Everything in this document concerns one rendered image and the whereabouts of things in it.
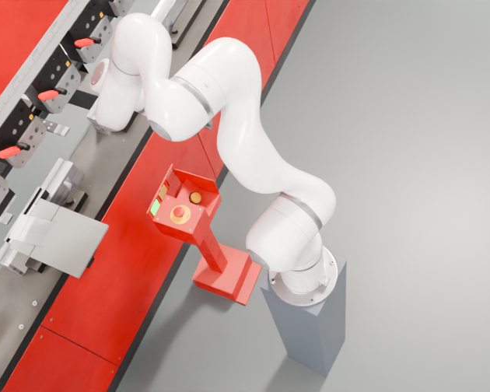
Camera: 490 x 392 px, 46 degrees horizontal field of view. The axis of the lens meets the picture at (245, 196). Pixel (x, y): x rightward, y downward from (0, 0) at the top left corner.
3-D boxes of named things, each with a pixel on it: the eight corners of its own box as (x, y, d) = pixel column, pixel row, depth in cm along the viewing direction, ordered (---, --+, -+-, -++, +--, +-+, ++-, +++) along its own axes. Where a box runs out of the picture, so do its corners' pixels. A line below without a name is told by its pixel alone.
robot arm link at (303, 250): (332, 245, 142) (330, 203, 121) (285, 302, 138) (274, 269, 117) (295, 218, 147) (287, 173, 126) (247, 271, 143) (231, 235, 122)
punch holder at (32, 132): (22, 172, 168) (-9, 141, 153) (-1, 162, 171) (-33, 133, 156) (49, 131, 173) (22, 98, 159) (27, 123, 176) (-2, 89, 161)
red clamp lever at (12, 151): (4, 154, 153) (30, 144, 162) (-8, 150, 155) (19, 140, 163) (4, 160, 154) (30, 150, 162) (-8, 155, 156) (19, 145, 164)
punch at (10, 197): (1, 225, 172) (-17, 211, 164) (-5, 222, 173) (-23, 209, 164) (19, 197, 176) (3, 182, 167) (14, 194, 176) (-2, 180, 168)
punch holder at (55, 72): (57, 117, 175) (32, 84, 160) (36, 110, 178) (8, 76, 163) (83, 79, 180) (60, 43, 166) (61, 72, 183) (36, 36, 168)
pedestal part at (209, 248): (222, 274, 257) (195, 225, 209) (211, 269, 259) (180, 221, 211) (228, 261, 259) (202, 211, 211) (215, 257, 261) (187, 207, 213)
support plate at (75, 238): (79, 278, 170) (78, 278, 169) (10, 248, 178) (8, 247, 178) (109, 226, 177) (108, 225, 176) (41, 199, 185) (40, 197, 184)
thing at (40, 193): (15, 246, 181) (10, 243, 178) (8, 243, 182) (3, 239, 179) (49, 193, 188) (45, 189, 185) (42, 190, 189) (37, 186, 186)
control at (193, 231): (199, 246, 205) (187, 227, 189) (160, 233, 210) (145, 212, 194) (222, 199, 212) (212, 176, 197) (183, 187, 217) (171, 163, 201)
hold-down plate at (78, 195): (41, 274, 186) (36, 271, 183) (28, 267, 188) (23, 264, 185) (89, 195, 196) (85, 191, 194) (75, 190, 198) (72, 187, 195)
